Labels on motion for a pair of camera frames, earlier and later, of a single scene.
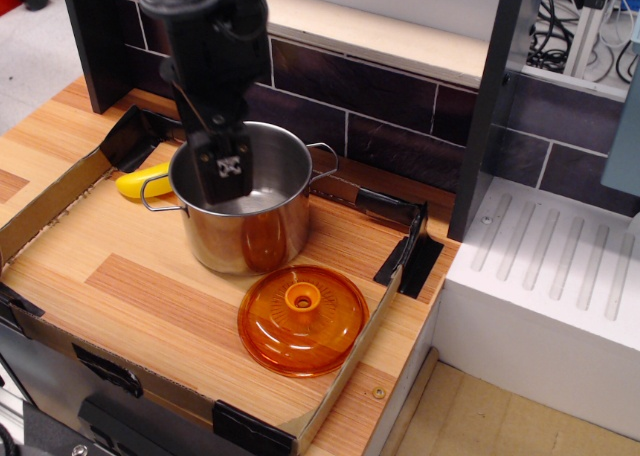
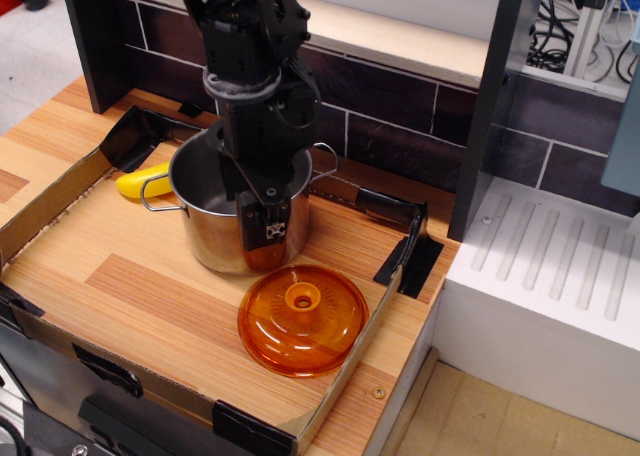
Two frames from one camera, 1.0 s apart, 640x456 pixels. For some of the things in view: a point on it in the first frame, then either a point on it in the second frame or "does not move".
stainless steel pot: [265, 231] does not move
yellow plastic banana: [131, 183] does not move
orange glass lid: [302, 321] does not move
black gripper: [220, 53] → [264, 135]
